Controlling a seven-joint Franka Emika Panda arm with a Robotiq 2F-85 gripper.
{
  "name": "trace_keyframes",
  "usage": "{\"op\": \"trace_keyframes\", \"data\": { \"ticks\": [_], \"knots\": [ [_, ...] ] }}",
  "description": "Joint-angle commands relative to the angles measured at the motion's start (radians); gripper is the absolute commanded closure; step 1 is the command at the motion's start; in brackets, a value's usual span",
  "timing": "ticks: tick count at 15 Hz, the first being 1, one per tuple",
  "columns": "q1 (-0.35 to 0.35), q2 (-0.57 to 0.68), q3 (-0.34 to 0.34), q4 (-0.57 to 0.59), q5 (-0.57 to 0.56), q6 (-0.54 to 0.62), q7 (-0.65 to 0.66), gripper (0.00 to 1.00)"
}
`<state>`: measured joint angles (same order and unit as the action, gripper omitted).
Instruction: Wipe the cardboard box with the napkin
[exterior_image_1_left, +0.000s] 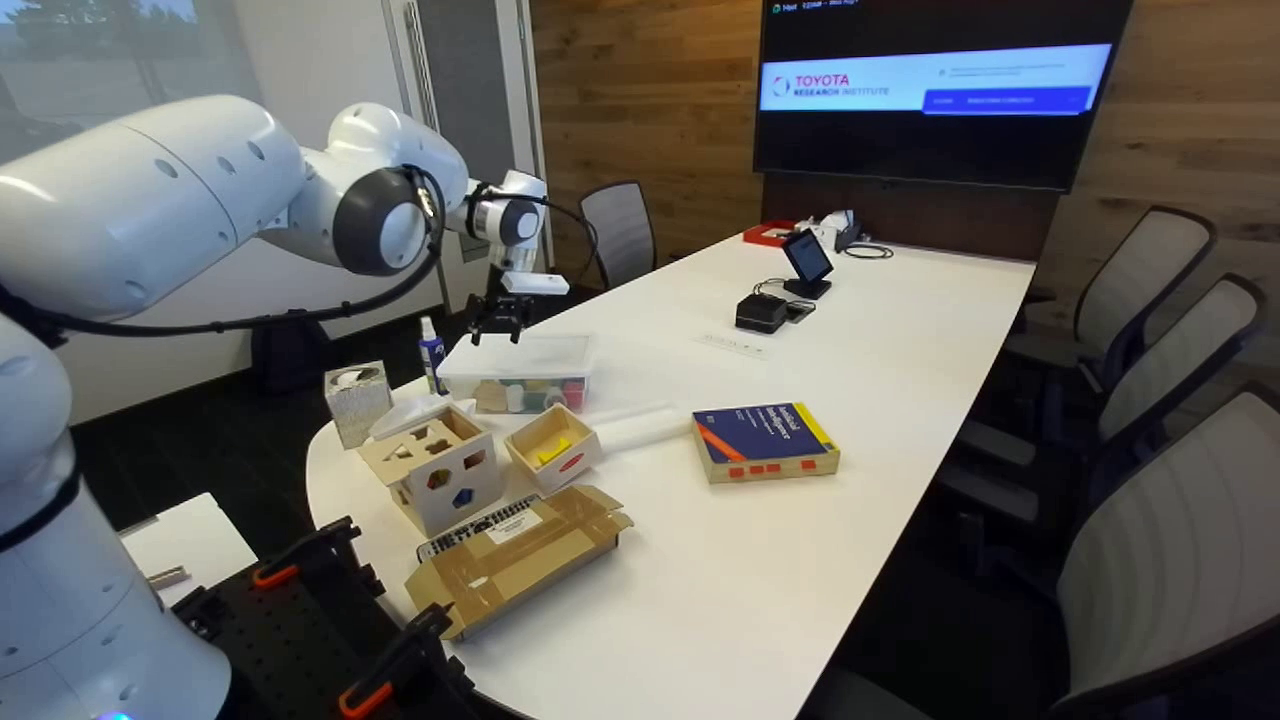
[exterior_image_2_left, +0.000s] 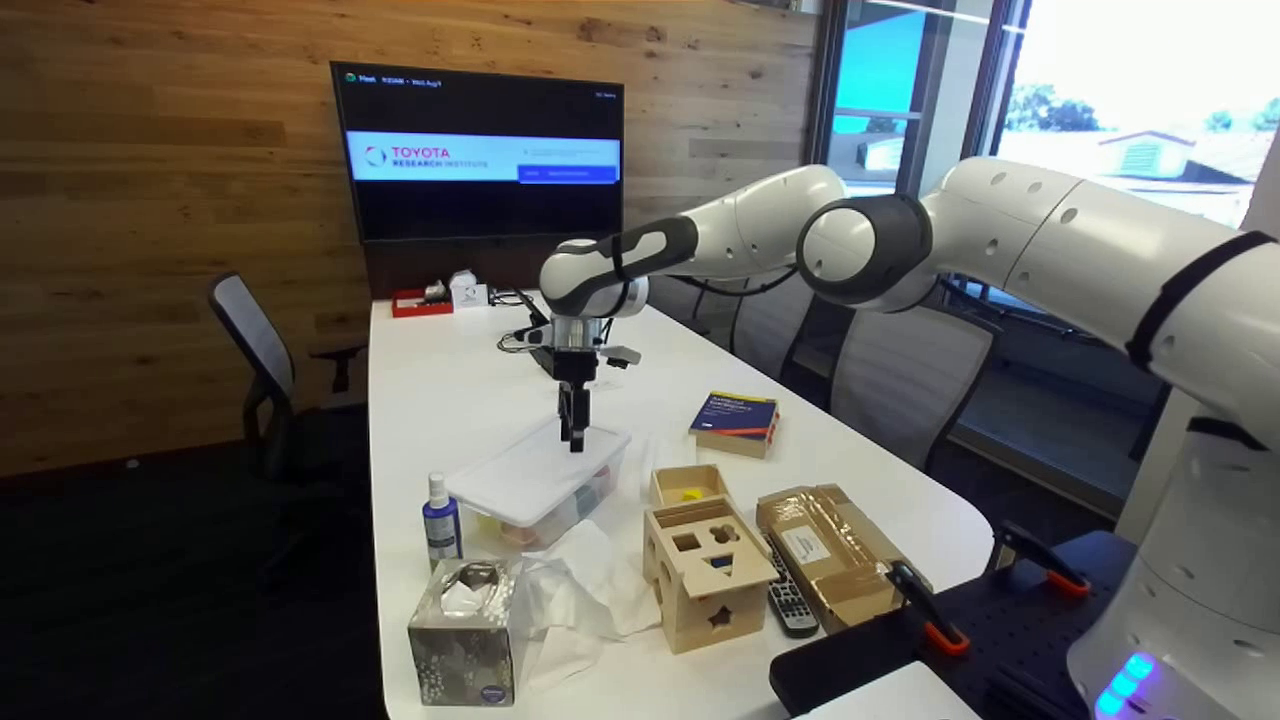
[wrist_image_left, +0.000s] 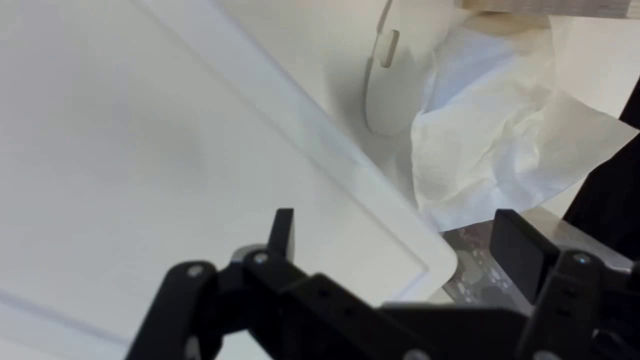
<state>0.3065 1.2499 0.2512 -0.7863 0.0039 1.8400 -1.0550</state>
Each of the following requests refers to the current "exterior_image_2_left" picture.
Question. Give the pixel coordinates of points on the grey mesh office chair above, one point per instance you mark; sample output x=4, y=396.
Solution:
x=904, y=386
x=680, y=306
x=771, y=334

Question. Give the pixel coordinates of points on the clear plastic bag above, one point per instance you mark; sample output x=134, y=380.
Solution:
x=584, y=587

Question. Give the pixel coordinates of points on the blue hand sanitizer bottle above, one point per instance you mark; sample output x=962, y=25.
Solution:
x=440, y=527

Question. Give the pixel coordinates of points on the small white tissue box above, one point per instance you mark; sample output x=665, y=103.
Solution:
x=464, y=288

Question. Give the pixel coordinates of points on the flat red box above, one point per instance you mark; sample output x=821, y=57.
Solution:
x=423, y=306

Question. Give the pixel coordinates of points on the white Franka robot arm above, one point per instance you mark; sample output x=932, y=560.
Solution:
x=1065, y=252

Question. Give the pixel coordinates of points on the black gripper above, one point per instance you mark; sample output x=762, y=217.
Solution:
x=575, y=374

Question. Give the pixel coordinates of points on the wooden shape sorter box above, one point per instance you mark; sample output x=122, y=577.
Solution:
x=704, y=587

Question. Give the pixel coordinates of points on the black remote control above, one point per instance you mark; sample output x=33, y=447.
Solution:
x=790, y=608

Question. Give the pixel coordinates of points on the open brown cardboard box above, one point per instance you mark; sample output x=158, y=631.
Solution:
x=826, y=555

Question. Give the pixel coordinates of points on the grey office chair with armrests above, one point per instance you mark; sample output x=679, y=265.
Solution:
x=254, y=340

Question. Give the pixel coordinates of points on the white paper sheet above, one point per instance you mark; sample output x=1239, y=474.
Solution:
x=895, y=697

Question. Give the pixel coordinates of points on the grey marbled tissue box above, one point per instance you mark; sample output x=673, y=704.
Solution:
x=463, y=653

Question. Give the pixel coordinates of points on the black perforated mounting board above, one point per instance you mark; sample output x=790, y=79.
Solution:
x=854, y=667

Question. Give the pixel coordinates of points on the wall mounted TV screen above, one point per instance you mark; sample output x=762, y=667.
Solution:
x=482, y=203

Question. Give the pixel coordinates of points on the black clamp orange tip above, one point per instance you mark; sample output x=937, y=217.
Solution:
x=1044, y=560
x=925, y=615

